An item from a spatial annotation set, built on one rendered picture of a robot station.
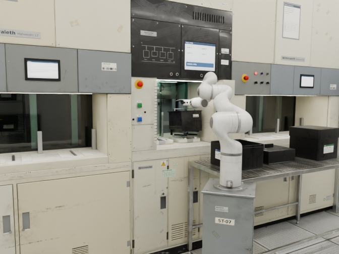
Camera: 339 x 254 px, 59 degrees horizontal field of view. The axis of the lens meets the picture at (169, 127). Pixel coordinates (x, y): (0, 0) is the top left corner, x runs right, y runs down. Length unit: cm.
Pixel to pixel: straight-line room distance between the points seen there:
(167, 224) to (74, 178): 83
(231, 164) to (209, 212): 29
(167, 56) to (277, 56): 113
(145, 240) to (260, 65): 174
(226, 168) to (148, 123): 76
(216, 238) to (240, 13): 181
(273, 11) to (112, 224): 223
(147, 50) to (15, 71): 86
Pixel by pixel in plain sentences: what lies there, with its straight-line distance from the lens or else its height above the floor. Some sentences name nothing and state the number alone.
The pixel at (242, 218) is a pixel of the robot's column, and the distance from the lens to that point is 168.
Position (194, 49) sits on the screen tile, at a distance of 239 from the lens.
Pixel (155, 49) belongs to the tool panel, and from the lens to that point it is 223.
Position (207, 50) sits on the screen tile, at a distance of 246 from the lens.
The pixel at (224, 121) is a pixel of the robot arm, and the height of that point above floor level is 114.
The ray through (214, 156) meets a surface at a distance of 225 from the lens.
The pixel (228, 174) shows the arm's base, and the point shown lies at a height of 84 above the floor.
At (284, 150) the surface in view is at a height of 85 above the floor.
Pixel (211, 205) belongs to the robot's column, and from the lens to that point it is 168.
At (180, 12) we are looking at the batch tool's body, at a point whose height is 189.
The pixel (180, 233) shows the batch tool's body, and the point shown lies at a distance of 255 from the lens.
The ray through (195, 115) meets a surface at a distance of 260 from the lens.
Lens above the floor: 127
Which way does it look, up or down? 6 degrees down
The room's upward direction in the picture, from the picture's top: straight up
